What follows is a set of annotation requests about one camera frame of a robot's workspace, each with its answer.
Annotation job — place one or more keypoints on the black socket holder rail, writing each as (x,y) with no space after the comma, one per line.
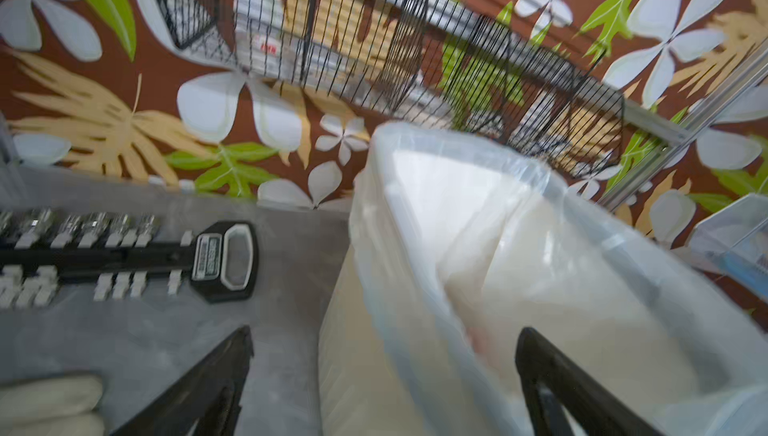
(118,254)

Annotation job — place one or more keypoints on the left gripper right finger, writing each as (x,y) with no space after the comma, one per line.
(557,392)

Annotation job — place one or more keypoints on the white red item in basket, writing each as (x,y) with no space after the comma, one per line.
(260,52)

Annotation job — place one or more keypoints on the white wire basket right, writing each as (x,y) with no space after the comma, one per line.
(733,242)

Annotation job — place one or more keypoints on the clear bin liner bag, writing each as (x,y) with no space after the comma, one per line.
(726,348)

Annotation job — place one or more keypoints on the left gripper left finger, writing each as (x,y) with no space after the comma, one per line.
(206,399)

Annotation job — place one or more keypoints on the white plastic trash bin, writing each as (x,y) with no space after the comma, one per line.
(372,364)

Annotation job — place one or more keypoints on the black wire wall basket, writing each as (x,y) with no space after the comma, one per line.
(468,65)

